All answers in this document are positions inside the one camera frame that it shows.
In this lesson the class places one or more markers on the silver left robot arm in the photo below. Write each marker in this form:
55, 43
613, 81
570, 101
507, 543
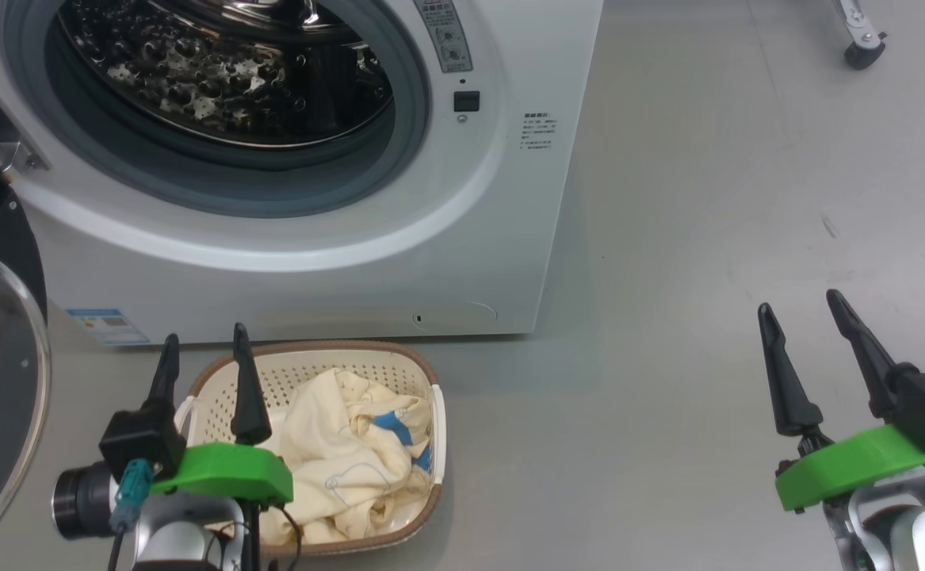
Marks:
177, 531

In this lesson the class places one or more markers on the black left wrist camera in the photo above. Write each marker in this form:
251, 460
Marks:
141, 440

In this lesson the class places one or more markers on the round white filter flap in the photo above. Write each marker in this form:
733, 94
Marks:
470, 317

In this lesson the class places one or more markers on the metal leg with black caster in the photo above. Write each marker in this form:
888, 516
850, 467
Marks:
865, 54

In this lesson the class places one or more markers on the black door latch socket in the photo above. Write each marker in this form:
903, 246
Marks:
466, 101

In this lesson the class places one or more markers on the grey warning sticker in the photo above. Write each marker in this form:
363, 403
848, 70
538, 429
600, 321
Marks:
446, 40

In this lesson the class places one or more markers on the blue energy label sticker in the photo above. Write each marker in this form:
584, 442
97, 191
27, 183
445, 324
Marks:
109, 327

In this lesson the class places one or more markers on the white front-load washing machine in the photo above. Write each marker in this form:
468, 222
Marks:
470, 238

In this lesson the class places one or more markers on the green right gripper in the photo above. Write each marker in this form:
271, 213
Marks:
842, 468

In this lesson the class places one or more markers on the cream perforated laundry basket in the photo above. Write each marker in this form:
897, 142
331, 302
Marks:
311, 373

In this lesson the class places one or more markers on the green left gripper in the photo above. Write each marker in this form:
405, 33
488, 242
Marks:
224, 472

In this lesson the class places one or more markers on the stainless steel washing machine drum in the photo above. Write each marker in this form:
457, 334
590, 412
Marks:
193, 79

